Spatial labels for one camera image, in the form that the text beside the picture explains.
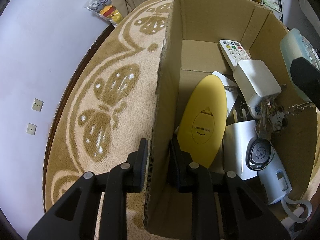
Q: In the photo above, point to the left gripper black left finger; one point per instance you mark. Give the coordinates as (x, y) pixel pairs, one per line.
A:
(95, 201)

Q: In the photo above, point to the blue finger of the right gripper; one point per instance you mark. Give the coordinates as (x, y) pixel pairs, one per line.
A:
(305, 77)

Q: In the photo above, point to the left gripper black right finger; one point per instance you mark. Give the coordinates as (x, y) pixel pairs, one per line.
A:
(223, 205)

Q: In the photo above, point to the light blue cylinder device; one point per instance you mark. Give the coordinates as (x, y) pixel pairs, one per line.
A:
(277, 186)

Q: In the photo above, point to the white square power adapter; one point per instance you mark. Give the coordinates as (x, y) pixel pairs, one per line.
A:
(256, 82)

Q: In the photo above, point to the black car key fob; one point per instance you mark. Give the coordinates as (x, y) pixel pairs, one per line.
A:
(258, 154)

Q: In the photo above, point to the white TV remote coloured buttons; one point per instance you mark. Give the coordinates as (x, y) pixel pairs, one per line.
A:
(234, 52)

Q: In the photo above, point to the white wall remote holder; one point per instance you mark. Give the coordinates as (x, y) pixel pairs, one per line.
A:
(236, 141)

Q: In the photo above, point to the yellow oval banana gadget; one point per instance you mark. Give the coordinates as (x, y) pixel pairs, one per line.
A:
(203, 122)

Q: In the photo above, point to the brown cardboard box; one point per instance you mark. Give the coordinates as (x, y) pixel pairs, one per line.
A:
(191, 52)

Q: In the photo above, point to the beige patterned blanket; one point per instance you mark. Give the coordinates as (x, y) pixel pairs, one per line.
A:
(111, 108)

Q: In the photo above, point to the bag of plush toys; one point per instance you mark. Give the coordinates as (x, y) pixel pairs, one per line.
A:
(104, 9)

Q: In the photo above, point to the lower wall socket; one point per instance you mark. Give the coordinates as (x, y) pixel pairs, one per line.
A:
(31, 129)

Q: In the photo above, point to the wall socket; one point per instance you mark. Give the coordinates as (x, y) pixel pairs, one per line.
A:
(37, 105)
(31, 129)

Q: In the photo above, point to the upper wall socket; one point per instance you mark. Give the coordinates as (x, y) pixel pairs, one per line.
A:
(37, 105)

